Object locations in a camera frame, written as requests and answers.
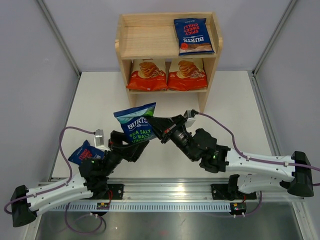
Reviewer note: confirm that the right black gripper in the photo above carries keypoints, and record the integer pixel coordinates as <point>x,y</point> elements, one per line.
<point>160,124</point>

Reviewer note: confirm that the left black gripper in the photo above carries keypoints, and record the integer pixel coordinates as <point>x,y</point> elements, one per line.
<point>129,152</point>

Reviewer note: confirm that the blue Burts sea salt bag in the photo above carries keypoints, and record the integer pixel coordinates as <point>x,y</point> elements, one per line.
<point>134,123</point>

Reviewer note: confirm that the blue Burts chilli bag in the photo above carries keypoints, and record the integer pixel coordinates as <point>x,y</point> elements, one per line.
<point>86,150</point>
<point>193,36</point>

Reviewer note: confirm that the cassava chips bag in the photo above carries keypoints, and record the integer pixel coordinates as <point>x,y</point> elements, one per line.
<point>186,74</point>
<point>148,75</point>

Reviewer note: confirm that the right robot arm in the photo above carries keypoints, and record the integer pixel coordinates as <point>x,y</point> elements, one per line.
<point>250,172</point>

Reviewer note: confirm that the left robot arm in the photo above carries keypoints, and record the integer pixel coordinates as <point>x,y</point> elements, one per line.
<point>26,204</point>

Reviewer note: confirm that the wooden two-tier shelf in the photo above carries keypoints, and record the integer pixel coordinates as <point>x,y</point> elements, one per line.
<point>153,36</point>

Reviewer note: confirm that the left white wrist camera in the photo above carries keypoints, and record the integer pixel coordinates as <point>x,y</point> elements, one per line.
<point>99,140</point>

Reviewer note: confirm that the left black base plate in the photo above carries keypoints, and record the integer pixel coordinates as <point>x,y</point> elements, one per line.
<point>113,190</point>

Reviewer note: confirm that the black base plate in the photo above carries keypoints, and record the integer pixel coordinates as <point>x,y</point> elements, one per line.
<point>113,190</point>
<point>221,191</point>

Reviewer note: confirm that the aluminium mounting rail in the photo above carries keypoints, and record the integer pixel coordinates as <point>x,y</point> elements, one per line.
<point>160,190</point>

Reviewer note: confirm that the white slotted cable duct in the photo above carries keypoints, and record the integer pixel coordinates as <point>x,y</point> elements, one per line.
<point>148,207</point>

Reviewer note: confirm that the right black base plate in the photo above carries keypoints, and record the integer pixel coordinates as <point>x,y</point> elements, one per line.
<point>221,191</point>

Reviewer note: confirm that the right aluminium frame post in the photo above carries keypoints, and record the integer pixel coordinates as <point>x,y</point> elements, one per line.
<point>275,34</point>

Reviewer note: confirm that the aluminium frame post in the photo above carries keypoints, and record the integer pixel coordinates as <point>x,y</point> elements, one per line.
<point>58,36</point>
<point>275,34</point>

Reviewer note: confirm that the left aluminium frame post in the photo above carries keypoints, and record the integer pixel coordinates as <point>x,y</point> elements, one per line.
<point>58,36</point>

